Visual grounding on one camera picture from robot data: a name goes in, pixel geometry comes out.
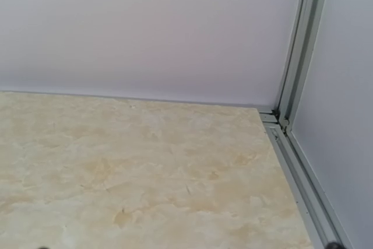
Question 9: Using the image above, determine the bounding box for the right aluminium frame post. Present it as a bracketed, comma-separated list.
[275, 0, 325, 132]

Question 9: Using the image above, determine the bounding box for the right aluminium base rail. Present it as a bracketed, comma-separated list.
[258, 107, 353, 248]

